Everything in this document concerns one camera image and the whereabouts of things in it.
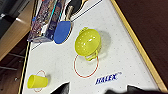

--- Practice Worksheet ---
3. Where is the yellow air hockey table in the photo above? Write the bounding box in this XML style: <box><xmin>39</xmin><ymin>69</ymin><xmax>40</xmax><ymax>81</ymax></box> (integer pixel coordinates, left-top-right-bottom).
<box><xmin>18</xmin><ymin>0</ymin><xmax>167</xmax><ymax>94</ymax></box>

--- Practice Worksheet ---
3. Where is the long yellow wooden table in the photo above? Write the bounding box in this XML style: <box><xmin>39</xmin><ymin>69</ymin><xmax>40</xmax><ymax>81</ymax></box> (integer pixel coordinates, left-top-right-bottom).
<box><xmin>0</xmin><ymin>0</ymin><xmax>37</xmax><ymax>64</ymax></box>

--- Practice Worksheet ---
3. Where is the colourful board game box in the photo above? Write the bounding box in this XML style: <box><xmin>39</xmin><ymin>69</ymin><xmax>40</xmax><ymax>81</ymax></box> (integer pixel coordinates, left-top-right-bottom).
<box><xmin>27</xmin><ymin>0</ymin><xmax>68</xmax><ymax>43</ymax></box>

